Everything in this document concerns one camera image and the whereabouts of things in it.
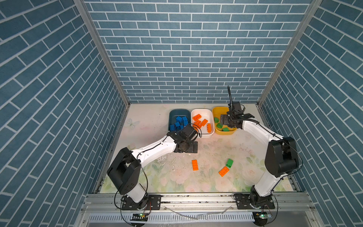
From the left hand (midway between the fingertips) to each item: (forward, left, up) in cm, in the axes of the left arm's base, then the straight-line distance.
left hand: (191, 149), depth 85 cm
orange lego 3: (-7, -2, -8) cm, 11 cm away
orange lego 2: (+25, -6, -7) cm, 27 cm away
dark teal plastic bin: (+32, +12, -4) cm, 35 cm away
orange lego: (+26, -11, -7) cm, 29 cm away
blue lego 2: (+22, +9, -4) cm, 24 cm away
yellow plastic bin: (+34, -22, -5) cm, 41 cm away
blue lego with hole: (+28, +8, -6) cm, 30 cm away
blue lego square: (+28, +3, -6) cm, 28 cm away
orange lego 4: (-11, -20, -8) cm, 24 cm away
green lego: (-7, -23, -6) cm, 25 cm away
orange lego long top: (+21, -14, -7) cm, 26 cm away
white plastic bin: (+33, -14, -5) cm, 36 cm away
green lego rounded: (+18, -26, -6) cm, 33 cm away
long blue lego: (+20, +13, -5) cm, 25 cm away
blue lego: (+25, +3, -6) cm, 25 cm away
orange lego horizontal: (+30, -6, -6) cm, 32 cm away
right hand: (+20, -25, +6) cm, 32 cm away
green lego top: (+23, -22, -6) cm, 32 cm away
